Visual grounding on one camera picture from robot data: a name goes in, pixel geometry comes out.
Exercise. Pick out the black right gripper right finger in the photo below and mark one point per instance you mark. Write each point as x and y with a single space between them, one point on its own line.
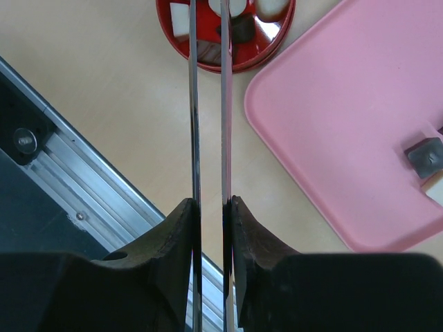
280 289

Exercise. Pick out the dark square chocolate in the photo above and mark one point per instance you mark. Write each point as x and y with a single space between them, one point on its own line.
426 157

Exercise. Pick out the metal serving tongs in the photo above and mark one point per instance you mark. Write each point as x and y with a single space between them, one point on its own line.
226 169

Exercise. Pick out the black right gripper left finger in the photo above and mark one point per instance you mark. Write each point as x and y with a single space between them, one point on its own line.
141 287

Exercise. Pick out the white square chocolate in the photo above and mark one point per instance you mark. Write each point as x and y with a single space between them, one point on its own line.
434 191

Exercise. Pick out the pink plastic tray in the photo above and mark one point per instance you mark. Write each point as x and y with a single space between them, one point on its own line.
339 107

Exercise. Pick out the red round tin box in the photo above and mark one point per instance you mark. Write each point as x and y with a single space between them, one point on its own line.
268 37

